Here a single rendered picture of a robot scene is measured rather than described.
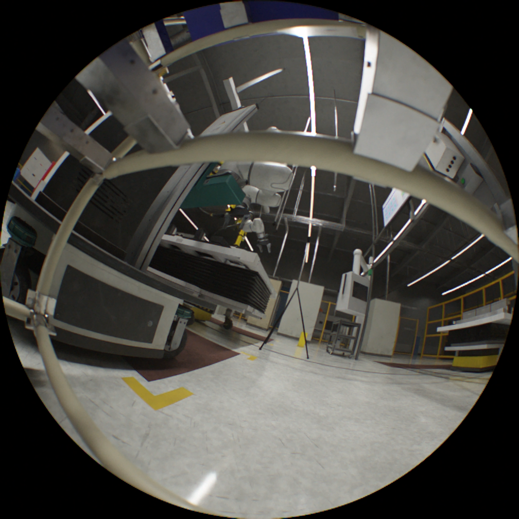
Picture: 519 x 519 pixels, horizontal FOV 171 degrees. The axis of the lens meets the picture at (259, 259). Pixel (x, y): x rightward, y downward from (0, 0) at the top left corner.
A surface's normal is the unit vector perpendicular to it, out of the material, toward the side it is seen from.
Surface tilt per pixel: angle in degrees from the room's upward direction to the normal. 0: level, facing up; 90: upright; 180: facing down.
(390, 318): 90
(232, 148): 153
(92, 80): 169
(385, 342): 90
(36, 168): 90
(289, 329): 90
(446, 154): 180
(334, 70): 175
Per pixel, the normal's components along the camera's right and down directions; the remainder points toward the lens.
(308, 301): -0.20, -0.40
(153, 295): 0.88, 0.14
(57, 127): 0.94, 0.23
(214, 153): -0.33, 0.82
